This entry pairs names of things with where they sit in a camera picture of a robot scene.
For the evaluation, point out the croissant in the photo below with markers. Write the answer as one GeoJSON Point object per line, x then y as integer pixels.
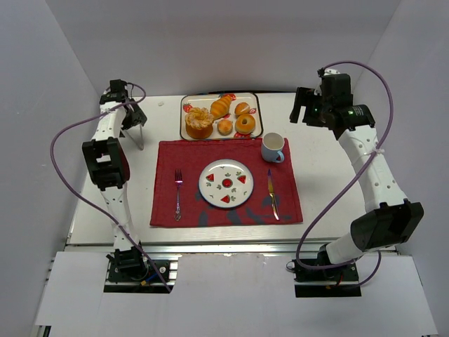
{"type": "Point", "coordinates": [220, 107]}

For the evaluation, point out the white watermelon pattern plate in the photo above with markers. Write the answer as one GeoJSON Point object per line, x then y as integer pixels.
{"type": "Point", "coordinates": [226, 183]}

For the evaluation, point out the small cream filled bun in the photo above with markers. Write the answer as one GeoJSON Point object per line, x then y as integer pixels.
{"type": "Point", "coordinates": [242, 108]}

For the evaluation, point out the orange bundt cake bread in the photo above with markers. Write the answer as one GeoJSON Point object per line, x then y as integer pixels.
{"type": "Point", "coordinates": [199, 123]}

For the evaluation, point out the strawberry pattern serving tray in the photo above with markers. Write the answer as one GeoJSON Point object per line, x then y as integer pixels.
{"type": "Point", "coordinates": [205, 101]}

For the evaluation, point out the light blue mug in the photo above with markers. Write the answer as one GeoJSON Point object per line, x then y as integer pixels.
{"type": "Point", "coordinates": [272, 148]}

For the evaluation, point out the small round muffin bun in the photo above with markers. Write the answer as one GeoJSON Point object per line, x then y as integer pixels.
{"type": "Point", "coordinates": [225, 127]}

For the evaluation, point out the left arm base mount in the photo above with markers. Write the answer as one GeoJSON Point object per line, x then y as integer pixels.
{"type": "Point", "coordinates": [131, 272]}

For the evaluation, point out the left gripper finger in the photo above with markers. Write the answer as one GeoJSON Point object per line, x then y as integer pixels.
{"type": "Point", "coordinates": [141, 142]}
{"type": "Point", "coordinates": [132, 135]}

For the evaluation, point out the red cloth placemat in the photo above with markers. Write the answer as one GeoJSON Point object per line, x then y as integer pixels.
{"type": "Point", "coordinates": [192, 157]}

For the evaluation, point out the iridescent table knife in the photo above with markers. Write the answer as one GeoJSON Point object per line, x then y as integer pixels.
{"type": "Point", "coordinates": [272, 195]}

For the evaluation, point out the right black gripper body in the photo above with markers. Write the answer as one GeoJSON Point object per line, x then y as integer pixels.
{"type": "Point", "coordinates": [302, 105]}

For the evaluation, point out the glazed donut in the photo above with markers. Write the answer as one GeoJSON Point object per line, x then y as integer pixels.
{"type": "Point", "coordinates": [245, 124]}

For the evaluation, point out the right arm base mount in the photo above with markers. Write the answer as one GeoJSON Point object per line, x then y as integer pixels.
{"type": "Point", "coordinates": [341, 282]}

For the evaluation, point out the silver fork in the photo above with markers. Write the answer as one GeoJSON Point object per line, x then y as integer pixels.
{"type": "Point", "coordinates": [178, 182]}

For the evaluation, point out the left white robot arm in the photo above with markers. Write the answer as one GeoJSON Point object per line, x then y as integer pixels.
{"type": "Point", "coordinates": [108, 166]}

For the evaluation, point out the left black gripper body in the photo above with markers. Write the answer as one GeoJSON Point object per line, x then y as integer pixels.
{"type": "Point", "coordinates": [136, 117]}

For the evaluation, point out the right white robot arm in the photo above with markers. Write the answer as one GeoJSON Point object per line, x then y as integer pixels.
{"type": "Point", "coordinates": [390, 218]}

